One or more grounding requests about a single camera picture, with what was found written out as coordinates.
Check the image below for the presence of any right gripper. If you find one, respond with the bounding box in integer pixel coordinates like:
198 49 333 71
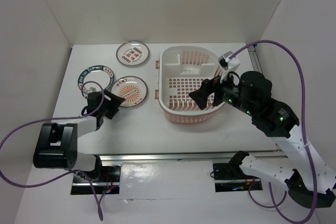
187 66 255 115

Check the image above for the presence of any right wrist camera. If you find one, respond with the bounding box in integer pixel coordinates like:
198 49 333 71
218 51 240 82

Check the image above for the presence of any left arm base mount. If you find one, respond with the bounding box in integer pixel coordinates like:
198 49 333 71
70 165 121 195

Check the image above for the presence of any aluminium front rail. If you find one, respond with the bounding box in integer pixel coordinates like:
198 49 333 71
97 149 289 164

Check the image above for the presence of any red character plate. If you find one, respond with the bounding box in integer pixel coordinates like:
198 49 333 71
116 41 150 67

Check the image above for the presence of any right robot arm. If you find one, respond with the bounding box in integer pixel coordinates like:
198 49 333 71
189 71 335 208

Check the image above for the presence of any orange sunburst plate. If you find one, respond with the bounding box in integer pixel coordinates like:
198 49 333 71
111 76 148 108

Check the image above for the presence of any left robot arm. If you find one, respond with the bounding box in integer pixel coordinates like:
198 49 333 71
33 90 125 182

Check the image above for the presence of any white pink dish rack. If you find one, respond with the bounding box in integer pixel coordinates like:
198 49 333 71
155 45 224 124

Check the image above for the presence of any aluminium side rail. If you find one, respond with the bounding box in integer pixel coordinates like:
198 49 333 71
248 45 263 73

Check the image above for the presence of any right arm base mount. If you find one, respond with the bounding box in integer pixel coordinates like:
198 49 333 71
210 163 263 193

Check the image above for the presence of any green rim plate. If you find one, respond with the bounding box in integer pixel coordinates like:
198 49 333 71
77 65 115 98

